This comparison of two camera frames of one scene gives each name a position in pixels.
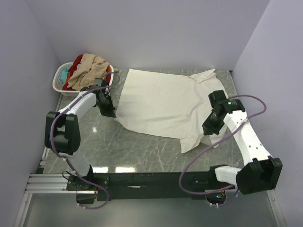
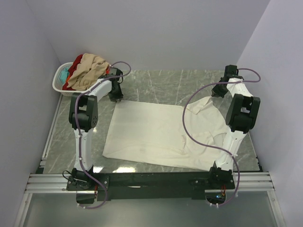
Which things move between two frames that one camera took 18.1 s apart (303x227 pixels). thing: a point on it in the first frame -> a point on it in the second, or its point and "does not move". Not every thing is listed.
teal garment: (64, 75) does not move
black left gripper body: (106, 107) -> (116, 94)
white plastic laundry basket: (57, 81) does not move
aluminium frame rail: (48, 183) does not move
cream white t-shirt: (173, 105) -> (152, 132)
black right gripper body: (213, 124) -> (219, 91)
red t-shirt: (77, 61) does not move
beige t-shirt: (84, 73) does not move
